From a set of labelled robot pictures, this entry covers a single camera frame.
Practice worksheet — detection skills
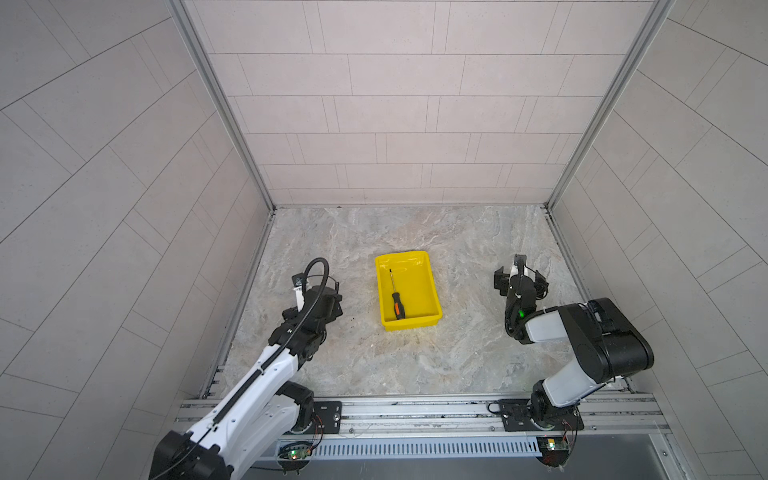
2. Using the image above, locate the orange black handled screwdriver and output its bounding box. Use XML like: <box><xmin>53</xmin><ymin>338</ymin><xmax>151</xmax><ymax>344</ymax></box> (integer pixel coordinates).
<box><xmin>389</xmin><ymin>270</ymin><xmax>406</xmax><ymax>320</ymax></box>

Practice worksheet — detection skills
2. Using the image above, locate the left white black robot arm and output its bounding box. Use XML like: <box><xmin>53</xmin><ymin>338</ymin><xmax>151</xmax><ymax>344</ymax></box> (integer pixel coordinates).
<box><xmin>149</xmin><ymin>274</ymin><xmax>343</xmax><ymax>479</ymax></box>

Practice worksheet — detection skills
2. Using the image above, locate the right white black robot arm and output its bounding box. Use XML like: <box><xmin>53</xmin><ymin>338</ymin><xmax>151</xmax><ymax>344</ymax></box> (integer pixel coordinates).
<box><xmin>488</xmin><ymin>254</ymin><xmax>655</xmax><ymax>432</ymax></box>

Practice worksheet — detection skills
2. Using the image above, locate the yellow plastic bin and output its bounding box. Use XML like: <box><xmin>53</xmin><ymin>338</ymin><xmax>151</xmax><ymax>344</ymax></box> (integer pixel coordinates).
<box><xmin>375</xmin><ymin>251</ymin><xmax>443</xmax><ymax>332</ymax></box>

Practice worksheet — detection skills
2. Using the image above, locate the left green circuit board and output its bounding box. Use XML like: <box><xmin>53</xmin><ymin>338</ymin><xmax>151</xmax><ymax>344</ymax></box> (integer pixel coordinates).
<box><xmin>278</xmin><ymin>441</ymin><xmax>313</xmax><ymax>461</ymax></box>

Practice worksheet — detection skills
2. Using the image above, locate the right small circuit board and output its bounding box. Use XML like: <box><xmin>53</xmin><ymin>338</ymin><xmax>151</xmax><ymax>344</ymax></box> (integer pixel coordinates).
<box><xmin>536</xmin><ymin>436</ymin><xmax>570</xmax><ymax>457</ymax></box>

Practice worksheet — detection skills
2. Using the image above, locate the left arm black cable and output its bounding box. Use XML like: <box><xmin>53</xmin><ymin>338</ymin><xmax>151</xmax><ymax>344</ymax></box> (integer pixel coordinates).
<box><xmin>296</xmin><ymin>257</ymin><xmax>331</xmax><ymax>337</ymax></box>

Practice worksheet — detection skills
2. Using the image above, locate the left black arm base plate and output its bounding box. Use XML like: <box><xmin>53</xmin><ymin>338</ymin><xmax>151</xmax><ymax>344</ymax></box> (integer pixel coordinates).
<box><xmin>289</xmin><ymin>401</ymin><xmax>343</xmax><ymax>435</ymax></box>

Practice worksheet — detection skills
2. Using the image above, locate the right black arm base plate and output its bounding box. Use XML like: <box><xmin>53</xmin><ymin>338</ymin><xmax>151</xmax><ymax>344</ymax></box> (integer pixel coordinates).
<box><xmin>487</xmin><ymin>398</ymin><xmax>584</xmax><ymax>432</ymax></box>

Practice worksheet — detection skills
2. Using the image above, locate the aluminium mounting rail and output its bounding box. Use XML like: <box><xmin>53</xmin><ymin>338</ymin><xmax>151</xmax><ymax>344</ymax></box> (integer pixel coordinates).
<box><xmin>173</xmin><ymin>391</ymin><xmax>670</xmax><ymax>442</ymax></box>

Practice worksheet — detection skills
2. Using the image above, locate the grey slotted cable duct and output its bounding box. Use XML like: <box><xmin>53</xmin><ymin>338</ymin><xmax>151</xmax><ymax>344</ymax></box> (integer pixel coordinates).
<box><xmin>309</xmin><ymin>436</ymin><xmax>542</xmax><ymax>461</ymax></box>

